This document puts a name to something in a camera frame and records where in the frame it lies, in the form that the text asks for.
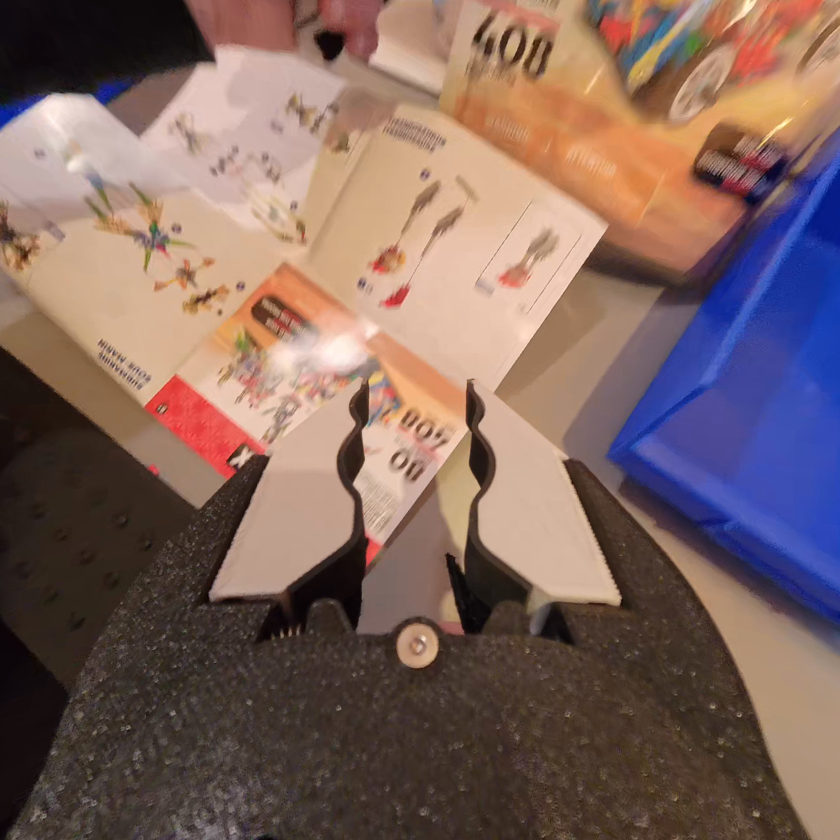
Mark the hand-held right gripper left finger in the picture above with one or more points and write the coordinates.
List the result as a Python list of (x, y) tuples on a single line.
[(289, 512)]

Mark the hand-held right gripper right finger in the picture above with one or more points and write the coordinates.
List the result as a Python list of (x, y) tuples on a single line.
[(538, 525)]

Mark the toy instruction sheet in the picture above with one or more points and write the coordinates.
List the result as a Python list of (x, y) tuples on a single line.
[(426, 197)]

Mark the person's left forearm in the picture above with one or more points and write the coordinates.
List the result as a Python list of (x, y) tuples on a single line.
[(98, 39)]

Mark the person's left hand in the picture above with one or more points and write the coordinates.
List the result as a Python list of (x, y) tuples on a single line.
[(249, 26)]

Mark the white document stand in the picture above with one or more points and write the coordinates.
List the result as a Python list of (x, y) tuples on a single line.
[(407, 62)]

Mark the black perforated board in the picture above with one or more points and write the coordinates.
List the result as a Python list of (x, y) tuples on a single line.
[(79, 512)]

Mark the orange toy set bag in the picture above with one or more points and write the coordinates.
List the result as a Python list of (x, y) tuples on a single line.
[(590, 151)]

